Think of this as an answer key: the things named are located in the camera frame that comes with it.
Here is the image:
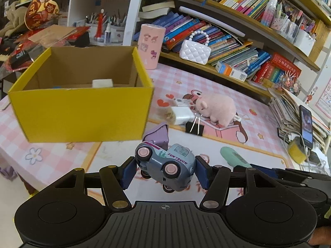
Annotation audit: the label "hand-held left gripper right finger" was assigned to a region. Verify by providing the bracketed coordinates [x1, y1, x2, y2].
[195, 156, 293, 211]

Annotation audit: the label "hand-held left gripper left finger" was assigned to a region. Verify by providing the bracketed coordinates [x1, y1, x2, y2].
[39, 157, 137, 211]

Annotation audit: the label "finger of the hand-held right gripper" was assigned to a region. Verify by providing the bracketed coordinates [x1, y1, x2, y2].
[270, 168, 331, 188]

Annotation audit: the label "green frog toy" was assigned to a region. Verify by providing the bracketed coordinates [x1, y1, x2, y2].
[220, 147, 252, 168]

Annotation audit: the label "grey toy truck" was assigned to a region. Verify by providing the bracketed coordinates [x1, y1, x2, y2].
[135, 124, 197, 194]

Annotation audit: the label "yellow cardboard box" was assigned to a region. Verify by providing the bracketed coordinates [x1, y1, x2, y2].
[8, 46, 155, 143]

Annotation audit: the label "white foam block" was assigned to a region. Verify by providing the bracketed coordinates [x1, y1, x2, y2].
[92, 79, 114, 88]

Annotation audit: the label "person's right forearm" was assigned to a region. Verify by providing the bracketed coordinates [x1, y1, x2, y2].
[309, 226, 331, 247]

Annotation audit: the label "yellow tape roll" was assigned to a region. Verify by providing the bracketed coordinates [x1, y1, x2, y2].
[288, 137, 309, 164]

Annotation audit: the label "black binder clip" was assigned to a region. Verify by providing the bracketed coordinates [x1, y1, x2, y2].
[186, 114, 204, 136]

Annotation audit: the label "black smartphone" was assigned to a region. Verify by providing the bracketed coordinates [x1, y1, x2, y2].
[299, 105, 314, 150]

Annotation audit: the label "pink printed table mat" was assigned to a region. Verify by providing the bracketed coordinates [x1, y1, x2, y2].
[0, 62, 298, 202]

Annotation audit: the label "stack of papers and booklets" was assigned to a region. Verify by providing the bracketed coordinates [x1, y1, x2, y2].
[269, 86, 331, 150]

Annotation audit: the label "white charger adapter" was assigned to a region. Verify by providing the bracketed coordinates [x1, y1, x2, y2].
[169, 105, 195, 125]

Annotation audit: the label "pink pig plush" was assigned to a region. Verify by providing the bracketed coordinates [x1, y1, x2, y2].
[194, 93, 237, 128]

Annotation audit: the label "glittery hair ornaments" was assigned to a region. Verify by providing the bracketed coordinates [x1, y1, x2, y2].
[281, 71, 302, 95]

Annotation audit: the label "grey flat pencil case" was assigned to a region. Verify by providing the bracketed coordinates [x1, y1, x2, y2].
[247, 79, 267, 91]

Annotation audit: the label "red standing dictionaries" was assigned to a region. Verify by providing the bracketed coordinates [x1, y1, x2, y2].
[252, 62, 285, 87]

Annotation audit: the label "blue and orange carton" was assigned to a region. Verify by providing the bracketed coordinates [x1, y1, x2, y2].
[216, 61, 248, 81]

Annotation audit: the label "red hardcover book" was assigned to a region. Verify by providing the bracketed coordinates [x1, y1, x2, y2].
[269, 52, 302, 76]

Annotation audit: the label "white quilted handbag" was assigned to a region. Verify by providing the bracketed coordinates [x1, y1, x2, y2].
[179, 30, 211, 65]

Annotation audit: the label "pink cartoon cylinder holder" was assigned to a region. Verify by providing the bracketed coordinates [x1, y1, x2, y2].
[137, 24, 166, 69]

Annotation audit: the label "row of blue picture books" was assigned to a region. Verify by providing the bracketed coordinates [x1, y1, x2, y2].
[140, 0, 272, 80]

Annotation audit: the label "white pen holder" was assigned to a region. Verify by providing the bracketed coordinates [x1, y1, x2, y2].
[295, 27, 316, 56]

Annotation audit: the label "white glue bottle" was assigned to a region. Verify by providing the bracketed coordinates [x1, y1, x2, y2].
[104, 22, 112, 44]

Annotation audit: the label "clear pen organizer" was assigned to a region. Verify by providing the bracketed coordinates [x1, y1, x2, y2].
[85, 8, 128, 44]

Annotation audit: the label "red rocket pen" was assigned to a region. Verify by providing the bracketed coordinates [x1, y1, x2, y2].
[96, 8, 105, 41]

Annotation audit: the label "pink pen holder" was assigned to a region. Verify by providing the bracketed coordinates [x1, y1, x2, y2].
[270, 1, 300, 43]

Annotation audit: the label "brown cardboard sheet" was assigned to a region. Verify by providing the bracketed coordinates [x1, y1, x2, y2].
[28, 25, 77, 47]

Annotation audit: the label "red black packet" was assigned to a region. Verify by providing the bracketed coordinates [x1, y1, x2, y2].
[6, 47, 34, 70]

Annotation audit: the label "clear bottle with pink label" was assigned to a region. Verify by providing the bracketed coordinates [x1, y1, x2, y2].
[261, 0, 278, 27]

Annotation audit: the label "white cubby shelf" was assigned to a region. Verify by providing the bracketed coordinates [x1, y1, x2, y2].
[66, 0, 132, 47]

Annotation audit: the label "red cartoon monkey decoration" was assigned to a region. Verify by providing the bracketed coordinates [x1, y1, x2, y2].
[24, 0, 60, 29]

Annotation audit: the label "beige plush toy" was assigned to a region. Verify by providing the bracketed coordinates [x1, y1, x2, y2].
[0, 5, 29, 38]

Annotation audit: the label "white charging cable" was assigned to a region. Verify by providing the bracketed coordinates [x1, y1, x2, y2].
[283, 132, 311, 161]

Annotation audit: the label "reindeer wall sticker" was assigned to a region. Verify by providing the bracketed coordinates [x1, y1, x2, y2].
[306, 86, 319, 104]

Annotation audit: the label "alphabet wall poster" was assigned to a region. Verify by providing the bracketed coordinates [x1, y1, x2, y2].
[315, 70, 331, 114]

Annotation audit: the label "wooden bookshelf with white frame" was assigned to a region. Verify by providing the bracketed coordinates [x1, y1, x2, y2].
[123, 0, 331, 104]

